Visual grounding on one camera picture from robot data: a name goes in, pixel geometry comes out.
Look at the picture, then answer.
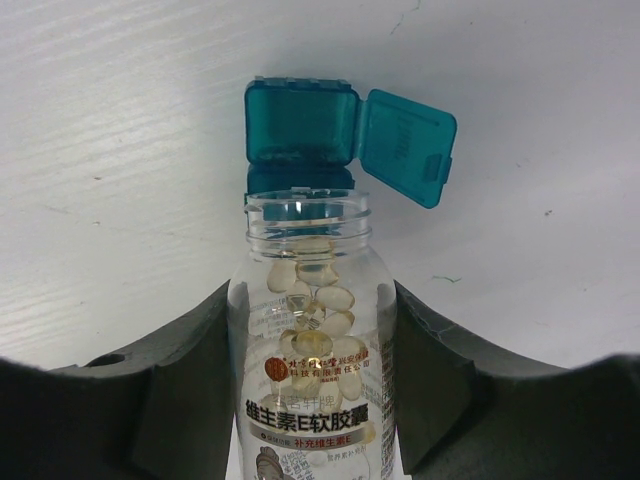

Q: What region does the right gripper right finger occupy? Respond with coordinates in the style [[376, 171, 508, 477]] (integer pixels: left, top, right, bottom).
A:
[[394, 287, 639, 479]]

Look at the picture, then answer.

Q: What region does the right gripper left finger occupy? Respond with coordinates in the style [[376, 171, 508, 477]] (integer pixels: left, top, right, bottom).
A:
[[1, 287, 234, 479]]

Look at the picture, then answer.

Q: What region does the clear vitamin pill bottle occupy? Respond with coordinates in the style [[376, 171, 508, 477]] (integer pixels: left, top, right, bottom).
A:
[[227, 189, 397, 479]]

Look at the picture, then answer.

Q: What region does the teal pill box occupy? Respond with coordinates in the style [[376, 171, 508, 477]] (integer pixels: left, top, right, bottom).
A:
[[244, 77, 457, 209]]

